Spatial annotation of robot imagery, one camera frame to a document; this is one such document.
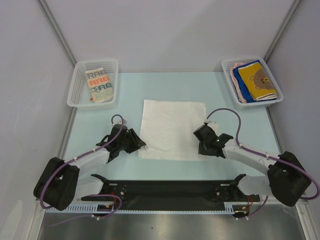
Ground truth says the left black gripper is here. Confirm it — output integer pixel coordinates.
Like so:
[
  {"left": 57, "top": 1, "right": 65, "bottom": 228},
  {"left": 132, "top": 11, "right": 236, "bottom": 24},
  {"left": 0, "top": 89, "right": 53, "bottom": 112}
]
[{"left": 118, "top": 128, "right": 146, "bottom": 154}]

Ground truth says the white towel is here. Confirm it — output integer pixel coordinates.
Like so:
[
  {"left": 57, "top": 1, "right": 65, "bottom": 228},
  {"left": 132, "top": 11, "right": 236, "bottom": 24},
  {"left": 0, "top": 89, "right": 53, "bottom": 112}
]
[{"left": 138, "top": 99, "right": 206, "bottom": 161}]

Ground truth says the yellow brown bear towel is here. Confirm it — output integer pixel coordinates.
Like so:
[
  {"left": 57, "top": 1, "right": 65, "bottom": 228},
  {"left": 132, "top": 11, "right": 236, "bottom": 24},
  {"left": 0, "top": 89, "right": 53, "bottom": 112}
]
[{"left": 237, "top": 60, "right": 278, "bottom": 102}]

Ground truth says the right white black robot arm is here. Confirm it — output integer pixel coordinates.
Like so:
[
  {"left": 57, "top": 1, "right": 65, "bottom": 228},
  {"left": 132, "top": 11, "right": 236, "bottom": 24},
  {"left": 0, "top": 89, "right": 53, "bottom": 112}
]
[{"left": 193, "top": 123, "right": 311, "bottom": 207}]

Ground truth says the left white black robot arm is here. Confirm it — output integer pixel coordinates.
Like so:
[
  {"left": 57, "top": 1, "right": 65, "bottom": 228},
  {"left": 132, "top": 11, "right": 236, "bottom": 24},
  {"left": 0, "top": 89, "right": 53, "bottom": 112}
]
[{"left": 33, "top": 124, "right": 147, "bottom": 211}]

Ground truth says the blue towel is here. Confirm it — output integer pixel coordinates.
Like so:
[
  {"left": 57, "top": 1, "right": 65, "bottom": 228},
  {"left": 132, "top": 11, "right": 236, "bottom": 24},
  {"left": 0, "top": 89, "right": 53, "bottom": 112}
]
[{"left": 232, "top": 67, "right": 277, "bottom": 103}]

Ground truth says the printed letters towel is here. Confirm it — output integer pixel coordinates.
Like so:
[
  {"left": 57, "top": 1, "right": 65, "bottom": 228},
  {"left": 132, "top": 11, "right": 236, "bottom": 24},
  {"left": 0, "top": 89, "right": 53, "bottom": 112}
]
[{"left": 85, "top": 67, "right": 114, "bottom": 103}]

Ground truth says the left white plastic basket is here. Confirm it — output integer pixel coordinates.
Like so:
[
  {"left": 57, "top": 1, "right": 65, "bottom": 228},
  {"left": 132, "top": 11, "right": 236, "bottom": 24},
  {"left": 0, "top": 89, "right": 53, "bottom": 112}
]
[{"left": 67, "top": 58, "right": 119, "bottom": 111}]

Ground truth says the white plastic basket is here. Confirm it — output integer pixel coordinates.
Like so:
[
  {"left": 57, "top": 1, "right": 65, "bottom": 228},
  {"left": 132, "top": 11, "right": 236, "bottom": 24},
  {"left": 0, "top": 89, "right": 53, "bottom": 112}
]
[
  {"left": 67, "top": 58, "right": 119, "bottom": 111},
  {"left": 221, "top": 56, "right": 285, "bottom": 110}
]

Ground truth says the pink towel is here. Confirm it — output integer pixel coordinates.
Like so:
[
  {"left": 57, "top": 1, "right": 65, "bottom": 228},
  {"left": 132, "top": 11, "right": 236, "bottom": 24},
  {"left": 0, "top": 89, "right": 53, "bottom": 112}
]
[{"left": 229, "top": 62, "right": 247, "bottom": 104}]

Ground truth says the right white plastic basket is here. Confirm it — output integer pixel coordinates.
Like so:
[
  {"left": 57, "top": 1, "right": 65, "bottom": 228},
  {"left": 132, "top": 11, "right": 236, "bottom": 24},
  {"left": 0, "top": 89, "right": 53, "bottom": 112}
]
[{"left": 221, "top": 56, "right": 285, "bottom": 110}]

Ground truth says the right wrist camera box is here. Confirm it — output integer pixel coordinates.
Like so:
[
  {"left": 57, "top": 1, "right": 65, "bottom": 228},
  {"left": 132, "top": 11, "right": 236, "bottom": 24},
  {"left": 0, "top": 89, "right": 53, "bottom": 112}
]
[{"left": 204, "top": 121, "right": 220, "bottom": 134}]

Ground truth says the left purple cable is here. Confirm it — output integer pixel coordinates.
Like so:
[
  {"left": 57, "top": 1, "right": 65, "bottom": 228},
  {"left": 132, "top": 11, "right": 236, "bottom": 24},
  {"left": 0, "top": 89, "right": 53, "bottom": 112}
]
[{"left": 39, "top": 114, "right": 126, "bottom": 227}]

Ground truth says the purple cable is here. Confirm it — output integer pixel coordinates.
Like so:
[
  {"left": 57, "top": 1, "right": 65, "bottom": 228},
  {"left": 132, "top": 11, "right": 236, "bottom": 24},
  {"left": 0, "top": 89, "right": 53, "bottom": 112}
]
[
  {"left": 39, "top": 114, "right": 126, "bottom": 227},
  {"left": 204, "top": 107, "right": 320, "bottom": 221}
]

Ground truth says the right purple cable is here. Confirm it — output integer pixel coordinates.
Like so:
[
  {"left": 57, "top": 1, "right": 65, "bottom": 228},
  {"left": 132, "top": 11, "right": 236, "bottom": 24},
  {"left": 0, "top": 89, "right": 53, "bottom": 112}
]
[{"left": 204, "top": 107, "right": 320, "bottom": 221}]

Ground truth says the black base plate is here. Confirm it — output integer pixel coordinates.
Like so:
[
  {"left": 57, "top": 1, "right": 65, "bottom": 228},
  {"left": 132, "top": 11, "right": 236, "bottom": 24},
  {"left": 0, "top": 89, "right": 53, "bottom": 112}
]
[{"left": 82, "top": 180, "right": 248, "bottom": 212}]

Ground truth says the white slotted cable duct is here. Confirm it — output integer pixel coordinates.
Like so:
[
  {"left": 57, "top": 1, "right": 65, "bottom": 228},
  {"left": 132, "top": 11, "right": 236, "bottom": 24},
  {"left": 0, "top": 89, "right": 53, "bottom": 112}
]
[{"left": 46, "top": 201, "right": 266, "bottom": 215}]

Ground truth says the right aluminium corner post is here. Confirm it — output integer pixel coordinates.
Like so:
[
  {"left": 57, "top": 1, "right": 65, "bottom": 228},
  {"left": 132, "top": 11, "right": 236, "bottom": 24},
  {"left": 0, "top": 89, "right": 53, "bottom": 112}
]
[{"left": 263, "top": 0, "right": 304, "bottom": 62}]

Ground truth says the aluminium corner post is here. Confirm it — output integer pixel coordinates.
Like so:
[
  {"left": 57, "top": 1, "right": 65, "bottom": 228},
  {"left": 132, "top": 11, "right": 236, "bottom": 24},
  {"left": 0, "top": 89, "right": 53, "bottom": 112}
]
[
  {"left": 263, "top": 0, "right": 304, "bottom": 62},
  {"left": 36, "top": 0, "right": 77, "bottom": 67}
]

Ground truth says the left aluminium corner post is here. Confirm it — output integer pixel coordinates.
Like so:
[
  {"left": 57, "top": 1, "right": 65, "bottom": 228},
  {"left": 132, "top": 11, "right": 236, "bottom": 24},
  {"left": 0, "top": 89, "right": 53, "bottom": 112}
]
[{"left": 36, "top": 0, "right": 77, "bottom": 67}]

